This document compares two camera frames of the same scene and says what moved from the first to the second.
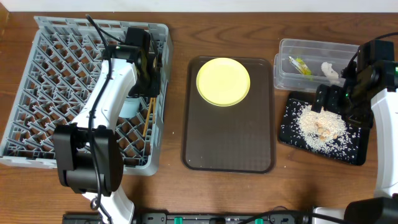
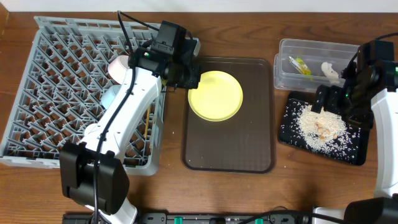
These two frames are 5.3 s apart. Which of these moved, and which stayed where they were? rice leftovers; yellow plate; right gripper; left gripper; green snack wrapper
Moved: left gripper; yellow plate
Stayed: right gripper; rice leftovers; green snack wrapper
